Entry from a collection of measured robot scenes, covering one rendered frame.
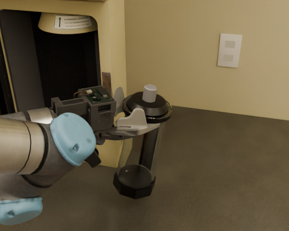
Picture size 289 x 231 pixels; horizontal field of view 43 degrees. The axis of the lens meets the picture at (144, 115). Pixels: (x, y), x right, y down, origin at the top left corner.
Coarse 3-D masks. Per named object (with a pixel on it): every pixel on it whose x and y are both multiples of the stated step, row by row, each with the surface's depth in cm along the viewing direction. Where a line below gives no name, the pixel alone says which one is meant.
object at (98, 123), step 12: (84, 96) 70; (96, 96) 71; (108, 96) 72; (60, 108) 67; (72, 108) 68; (84, 108) 69; (96, 108) 68; (108, 108) 72; (96, 120) 70; (108, 120) 73; (96, 132) 72
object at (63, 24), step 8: (40, 16) 93; (48, 16) 89; (56, 16) 88; (64, 16) 88; (72, 16) 88; (80, 16) 89; (88, 16) 90; (40, 24) 92; (48, 24) 90; (56, 24) 88; (64, 24) 88; (72, 24) 88; (80, 24) 89; (88, 24) 90; (96, 24) 91; (48, 32) 90; (56, 32) 89; (64, 32) 88; (72, 32) 89; (80, 32) 89
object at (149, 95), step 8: (144, 88) 76; (152, 88) 76; (136, 96) 78; (144, 96) 77; (152, 96) 76; (160, 96) 80; (128, 104) 77; (136, 104) 76; (144, 104) 76; (152, 104) 76; (160, 104) 77; (144, 112) 75; (152, 112) 75; (160, 112) 76
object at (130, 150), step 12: (156, 132) 78; (132, 144) 79; (144, 144) 78; (156, 144) 80; (120, 156) 84; (132, 156) 80; (144, 156) 80; (156, 156) 82; (120, 168) 84; (132, 168) 82; (144, 168) 82; (120, 180) 85; (132, 180) 83; (144, 180) 84
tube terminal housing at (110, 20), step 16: (0, 0) 87; (16, 0) 86; (32, 0) 85; (48, 0) 84; (64, 0) 83; (80, 0) 82; (112, 0) 83; (96, 16) 83; (112, 16) 84; (0, 32) 92; (112, 32) 85; (112, 48) 87; (112, 64) 88; (112, 80) 90; (16, 112) 103; (112, 144) 100; (112, 160) 103
